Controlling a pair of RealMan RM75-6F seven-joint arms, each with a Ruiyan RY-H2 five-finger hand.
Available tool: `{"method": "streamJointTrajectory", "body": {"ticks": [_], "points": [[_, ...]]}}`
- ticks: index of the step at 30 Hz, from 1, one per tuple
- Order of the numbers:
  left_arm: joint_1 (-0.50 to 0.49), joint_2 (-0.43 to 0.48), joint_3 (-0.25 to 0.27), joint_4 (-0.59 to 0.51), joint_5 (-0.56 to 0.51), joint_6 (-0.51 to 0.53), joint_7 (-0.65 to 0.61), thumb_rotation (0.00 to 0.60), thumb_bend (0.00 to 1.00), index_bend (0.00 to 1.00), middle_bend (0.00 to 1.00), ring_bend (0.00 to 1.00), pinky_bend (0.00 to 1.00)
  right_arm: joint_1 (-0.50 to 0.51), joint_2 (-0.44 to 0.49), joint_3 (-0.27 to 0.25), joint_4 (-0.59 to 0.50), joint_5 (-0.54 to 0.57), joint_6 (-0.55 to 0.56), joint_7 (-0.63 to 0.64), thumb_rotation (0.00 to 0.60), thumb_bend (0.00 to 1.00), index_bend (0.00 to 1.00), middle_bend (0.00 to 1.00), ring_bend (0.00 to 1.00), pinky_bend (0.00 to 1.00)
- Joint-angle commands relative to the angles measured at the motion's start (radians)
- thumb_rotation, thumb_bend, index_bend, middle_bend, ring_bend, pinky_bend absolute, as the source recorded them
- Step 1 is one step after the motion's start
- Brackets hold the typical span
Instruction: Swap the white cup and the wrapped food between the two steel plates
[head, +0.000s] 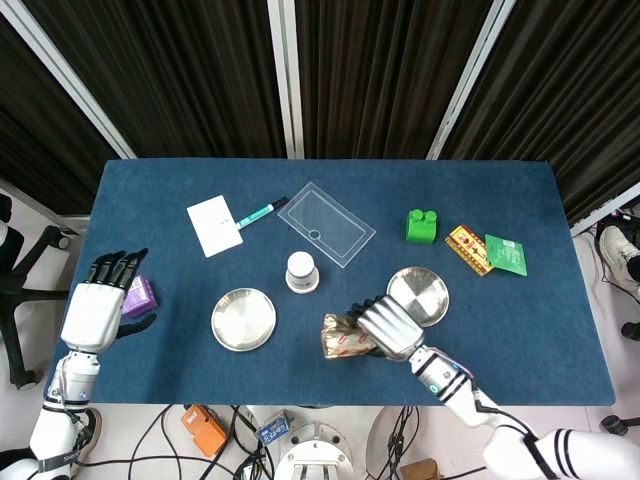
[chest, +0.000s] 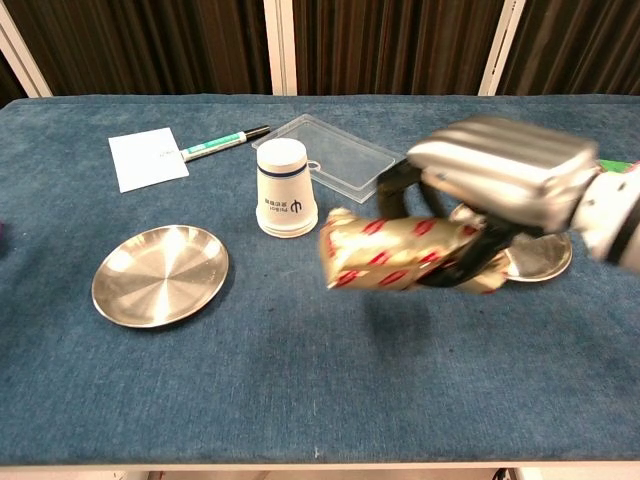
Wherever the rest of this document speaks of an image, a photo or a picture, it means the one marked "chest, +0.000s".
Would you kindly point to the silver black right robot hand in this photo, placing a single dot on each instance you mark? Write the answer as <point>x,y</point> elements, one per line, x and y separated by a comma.
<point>510,170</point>

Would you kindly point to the round stainless steel plate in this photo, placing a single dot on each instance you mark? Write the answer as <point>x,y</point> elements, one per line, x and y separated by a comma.
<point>160,277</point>
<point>542,260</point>

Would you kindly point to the white paper note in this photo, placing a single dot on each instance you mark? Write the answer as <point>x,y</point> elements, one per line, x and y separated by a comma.
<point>145,155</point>

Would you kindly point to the dark brown pleated curtain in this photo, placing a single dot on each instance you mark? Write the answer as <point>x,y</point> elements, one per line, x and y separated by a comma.
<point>150,45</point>

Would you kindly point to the white frame post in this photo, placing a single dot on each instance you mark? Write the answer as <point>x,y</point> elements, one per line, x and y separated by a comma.
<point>280,45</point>
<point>500,50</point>
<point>22,55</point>

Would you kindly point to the white paper cup blue stripe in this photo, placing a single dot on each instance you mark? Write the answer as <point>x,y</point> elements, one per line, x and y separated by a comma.
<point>285,200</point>

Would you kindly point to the blue table cloth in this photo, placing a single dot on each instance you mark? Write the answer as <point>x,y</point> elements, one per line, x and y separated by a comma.
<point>320,360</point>

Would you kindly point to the gold red snack bag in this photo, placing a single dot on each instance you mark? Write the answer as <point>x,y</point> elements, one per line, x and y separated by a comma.
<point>380,250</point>

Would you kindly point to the green packet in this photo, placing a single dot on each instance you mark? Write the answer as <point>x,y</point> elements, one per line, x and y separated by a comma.
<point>617,166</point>

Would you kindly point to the clear plastic lid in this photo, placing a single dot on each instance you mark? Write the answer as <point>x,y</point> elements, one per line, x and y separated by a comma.
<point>345,155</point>

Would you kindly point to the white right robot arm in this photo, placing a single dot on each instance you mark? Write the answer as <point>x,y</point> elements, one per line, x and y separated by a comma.
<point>615,215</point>

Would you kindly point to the white green marker pen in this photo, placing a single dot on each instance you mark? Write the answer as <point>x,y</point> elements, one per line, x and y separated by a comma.
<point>215,145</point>

